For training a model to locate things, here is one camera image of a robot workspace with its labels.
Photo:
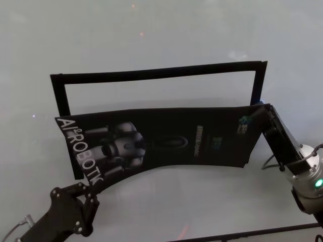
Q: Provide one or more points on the black robot print poster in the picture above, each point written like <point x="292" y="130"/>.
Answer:
<point x="176" y="141"/>

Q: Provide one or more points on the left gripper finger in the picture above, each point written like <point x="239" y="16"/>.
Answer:
<point x="91" y="204"/>
<point x="75" y="189"/>

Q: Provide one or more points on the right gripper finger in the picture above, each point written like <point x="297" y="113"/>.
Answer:
<point x="258" y="113"/>
<point x="263" y="103"/>

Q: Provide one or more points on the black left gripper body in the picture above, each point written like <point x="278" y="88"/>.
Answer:
<point x="63" y="216"/>

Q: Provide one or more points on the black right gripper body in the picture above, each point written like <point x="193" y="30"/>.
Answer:
<point x="282" y="143"/>

